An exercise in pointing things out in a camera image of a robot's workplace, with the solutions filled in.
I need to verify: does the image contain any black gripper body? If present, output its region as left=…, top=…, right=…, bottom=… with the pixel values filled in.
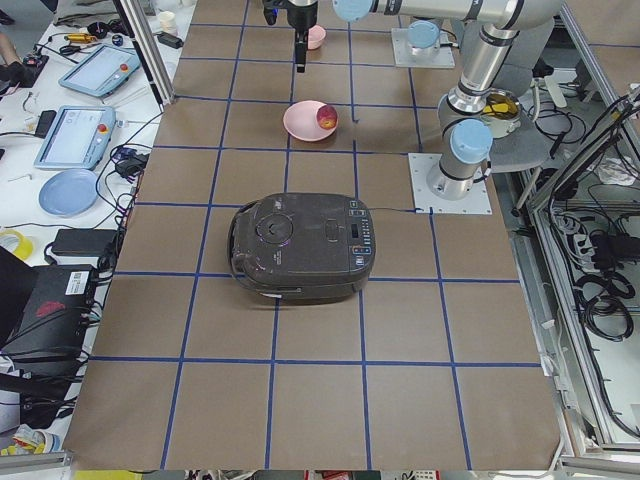
left=286, top=0, right=318, bottom=30

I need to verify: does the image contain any red apple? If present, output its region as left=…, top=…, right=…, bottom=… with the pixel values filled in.
left=316, top=104, right=338, bottom=130

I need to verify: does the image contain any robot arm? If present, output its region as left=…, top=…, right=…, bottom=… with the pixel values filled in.
left=332, top=1, right=562, bottom=201

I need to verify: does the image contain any pink bowl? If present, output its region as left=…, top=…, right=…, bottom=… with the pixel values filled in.
left=308, top=25, right=326, bottom=50

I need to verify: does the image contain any pink plate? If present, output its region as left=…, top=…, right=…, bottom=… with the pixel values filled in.
left=282, top=100, right=338, bottom=142

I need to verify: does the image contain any grey chair with bowl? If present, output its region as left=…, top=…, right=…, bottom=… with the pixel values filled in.
left=481, top=19, right=555, bottom=173

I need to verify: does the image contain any blue plate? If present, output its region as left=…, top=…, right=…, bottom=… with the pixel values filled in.
left=38, top=168, right=98, bottom=217

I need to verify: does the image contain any far teach pendant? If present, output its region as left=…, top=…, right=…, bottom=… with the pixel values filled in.
left=58, top=45, right=141, bottom=98

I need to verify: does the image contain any teach pendant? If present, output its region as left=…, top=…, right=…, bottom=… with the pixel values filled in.
left=58, top=45, right=141, bottom=98
left=33, top=105, right=116, bottom=170

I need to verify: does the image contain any black rice cooker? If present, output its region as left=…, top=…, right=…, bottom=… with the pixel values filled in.
left=227, top=192, right=376, bottom=301

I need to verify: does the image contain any near teach pendant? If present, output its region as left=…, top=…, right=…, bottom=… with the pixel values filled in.
left=33, top=105, right=116, bottom=170

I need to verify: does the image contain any black power adapter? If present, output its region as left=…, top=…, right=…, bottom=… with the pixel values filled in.
left=51, top=229, right=116, bottom=257

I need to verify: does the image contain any yellow tape roll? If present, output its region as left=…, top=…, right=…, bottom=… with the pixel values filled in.
left=0, top=229, right=34, bottom=261

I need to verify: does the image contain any black laptop computer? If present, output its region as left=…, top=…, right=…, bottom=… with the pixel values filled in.
left=1, top=249, right=97, bottom=368

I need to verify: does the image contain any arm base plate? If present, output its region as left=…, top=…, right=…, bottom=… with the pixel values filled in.
left=391, top=27, right=455, bottom=69
left=408, top=153, right=492, bottom=215

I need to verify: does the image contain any aluminium frame post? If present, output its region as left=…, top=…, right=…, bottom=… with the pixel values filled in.
left=113, top=0, right=175, bottom=106

